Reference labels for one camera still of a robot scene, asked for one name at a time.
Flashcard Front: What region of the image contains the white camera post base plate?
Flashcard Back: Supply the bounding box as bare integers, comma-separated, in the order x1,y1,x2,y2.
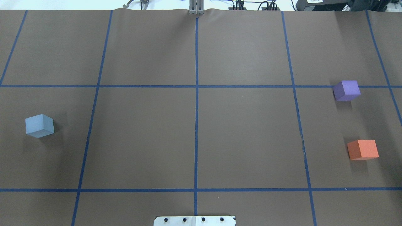
153,216,236,226

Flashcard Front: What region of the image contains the orange foam block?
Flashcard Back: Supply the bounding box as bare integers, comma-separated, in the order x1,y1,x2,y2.
346,140,379,160

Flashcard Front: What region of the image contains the light blue foam block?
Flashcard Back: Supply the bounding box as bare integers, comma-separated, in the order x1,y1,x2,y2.
25,114,55,138

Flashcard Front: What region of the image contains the purple foam block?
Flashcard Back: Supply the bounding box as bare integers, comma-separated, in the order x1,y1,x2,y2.
333,80,361,101

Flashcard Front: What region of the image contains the metal clamp at table edge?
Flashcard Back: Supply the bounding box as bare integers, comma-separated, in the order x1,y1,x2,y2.
188,0,205,15

